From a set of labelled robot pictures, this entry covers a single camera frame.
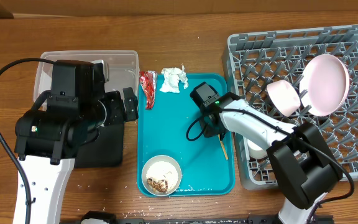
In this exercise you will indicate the crumpled white napkin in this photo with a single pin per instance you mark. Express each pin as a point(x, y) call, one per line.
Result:
point(172, 77)

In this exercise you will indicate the grey dishwasher rack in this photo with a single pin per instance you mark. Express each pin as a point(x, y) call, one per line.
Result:
point(253, 60)

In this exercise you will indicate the red foil wrapper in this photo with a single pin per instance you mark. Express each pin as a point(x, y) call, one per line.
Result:
point(148, 82)

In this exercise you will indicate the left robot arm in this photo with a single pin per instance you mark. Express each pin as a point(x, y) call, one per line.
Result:
point(62, 132)

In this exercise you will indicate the white cup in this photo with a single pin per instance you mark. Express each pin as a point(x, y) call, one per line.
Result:
point(255, 151)

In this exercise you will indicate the grey bowl with rice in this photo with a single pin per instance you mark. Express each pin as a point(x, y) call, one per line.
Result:
point(161, 175)

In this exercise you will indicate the small pink bowl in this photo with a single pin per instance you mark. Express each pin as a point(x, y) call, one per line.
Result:
point(284, 97)

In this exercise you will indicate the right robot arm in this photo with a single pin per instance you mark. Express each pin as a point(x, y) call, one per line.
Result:
point(304, 167)

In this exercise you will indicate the large pink plate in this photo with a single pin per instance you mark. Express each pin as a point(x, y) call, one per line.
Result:
point(326, 83)

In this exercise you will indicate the teal plastic tray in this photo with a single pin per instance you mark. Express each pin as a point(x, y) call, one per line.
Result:
point(167, 129)

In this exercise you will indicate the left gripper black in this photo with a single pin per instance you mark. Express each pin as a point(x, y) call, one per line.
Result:
point(117, 114)

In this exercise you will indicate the black plastic bin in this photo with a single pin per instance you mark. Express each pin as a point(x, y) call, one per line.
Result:
point(105, 151)

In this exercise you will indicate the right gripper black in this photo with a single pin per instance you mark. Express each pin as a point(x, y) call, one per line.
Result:
point(208, 132)

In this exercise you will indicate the clear plastic bin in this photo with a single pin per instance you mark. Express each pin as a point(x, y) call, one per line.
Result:
point(123, 68)

